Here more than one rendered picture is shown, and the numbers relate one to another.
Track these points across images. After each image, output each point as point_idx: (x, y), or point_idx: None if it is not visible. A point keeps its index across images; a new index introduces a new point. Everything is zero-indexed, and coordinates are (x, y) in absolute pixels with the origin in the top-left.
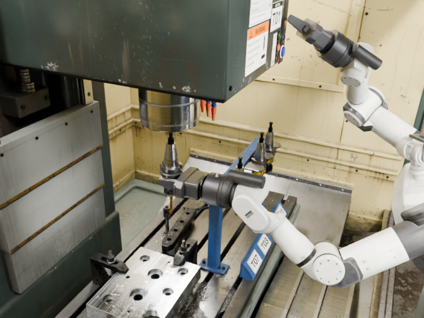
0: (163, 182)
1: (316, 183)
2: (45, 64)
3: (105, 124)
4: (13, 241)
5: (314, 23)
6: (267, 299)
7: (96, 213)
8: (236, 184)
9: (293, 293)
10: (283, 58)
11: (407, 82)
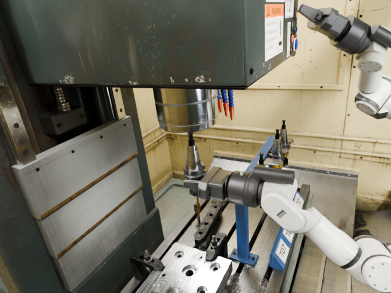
0: (187, 184)
1: (324, 171)
2: (62, 78)
3: (139, 136)
4: (59, 246)
5: (329, 9)
6: (297, 285)
7: (138, 211)
8: (263, 181)
9: (321, 278)
10: (285, 67)
11: None
